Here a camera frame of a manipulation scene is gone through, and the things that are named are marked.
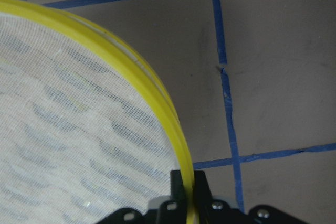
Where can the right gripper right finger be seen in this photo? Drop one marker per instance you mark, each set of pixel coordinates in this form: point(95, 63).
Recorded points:
point(202, 192)

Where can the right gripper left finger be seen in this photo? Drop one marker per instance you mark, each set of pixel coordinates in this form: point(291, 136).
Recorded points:
point(176, 186)

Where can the yellow steamer basket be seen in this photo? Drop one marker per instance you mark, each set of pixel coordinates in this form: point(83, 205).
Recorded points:
point(87, 127)

